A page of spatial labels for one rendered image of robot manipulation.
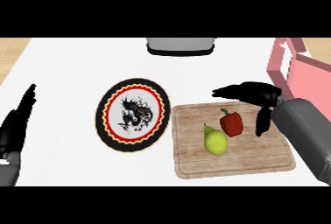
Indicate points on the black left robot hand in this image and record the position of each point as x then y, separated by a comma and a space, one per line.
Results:
17, 120

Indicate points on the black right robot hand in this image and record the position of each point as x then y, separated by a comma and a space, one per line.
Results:
255, 92

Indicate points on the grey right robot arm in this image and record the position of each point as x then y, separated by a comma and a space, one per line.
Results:
307, 136

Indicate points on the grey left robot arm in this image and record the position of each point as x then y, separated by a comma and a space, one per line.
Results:
8, 170

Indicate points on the red bell pepper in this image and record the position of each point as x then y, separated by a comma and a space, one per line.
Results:
233, 124

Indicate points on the pink box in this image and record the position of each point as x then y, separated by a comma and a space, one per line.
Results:
307, 73

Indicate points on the wooden cutting board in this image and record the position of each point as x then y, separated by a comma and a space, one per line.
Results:
230, 139

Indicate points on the green pear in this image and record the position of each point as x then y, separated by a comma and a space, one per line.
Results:
215, 141

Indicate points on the round black patterned plate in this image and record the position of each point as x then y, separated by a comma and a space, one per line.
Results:
132, 114

